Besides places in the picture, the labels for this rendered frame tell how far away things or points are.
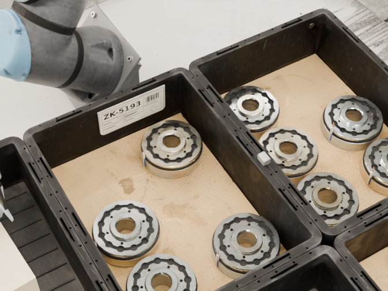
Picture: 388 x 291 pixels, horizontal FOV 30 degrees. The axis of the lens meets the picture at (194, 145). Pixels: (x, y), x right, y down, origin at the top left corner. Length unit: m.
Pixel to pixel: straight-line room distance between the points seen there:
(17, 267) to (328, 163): 0.62
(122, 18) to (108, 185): 0.57
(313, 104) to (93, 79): 0.41
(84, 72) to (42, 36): 0.12
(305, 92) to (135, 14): 0.50
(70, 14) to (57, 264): 0.43
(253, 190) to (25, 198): 0.37
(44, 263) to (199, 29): 0.72
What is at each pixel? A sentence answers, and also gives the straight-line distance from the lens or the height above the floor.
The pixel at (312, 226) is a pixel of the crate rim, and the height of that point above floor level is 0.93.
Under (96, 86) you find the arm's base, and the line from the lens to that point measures 1.37.
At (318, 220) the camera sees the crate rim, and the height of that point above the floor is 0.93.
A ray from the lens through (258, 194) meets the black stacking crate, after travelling 1.14.
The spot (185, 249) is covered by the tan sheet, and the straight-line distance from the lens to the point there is 1.13.
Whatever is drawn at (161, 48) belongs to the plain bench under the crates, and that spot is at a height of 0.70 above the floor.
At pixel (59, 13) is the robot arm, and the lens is 1.26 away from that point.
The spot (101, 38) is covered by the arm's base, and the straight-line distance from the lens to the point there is 1.38.
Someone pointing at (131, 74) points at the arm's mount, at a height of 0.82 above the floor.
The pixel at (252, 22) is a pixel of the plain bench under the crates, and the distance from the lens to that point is 1.66.
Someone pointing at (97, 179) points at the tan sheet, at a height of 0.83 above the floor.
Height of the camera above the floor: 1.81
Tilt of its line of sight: 52 degrees down
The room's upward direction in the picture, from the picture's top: 2 degrees clockwise
